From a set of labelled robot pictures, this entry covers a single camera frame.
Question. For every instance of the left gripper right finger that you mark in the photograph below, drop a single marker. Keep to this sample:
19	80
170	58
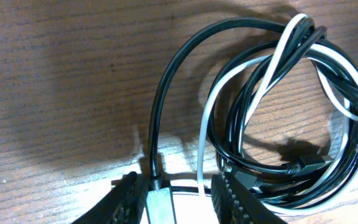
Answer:
234	204

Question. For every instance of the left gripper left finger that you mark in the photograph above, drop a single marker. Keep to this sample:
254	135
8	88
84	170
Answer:
125	203

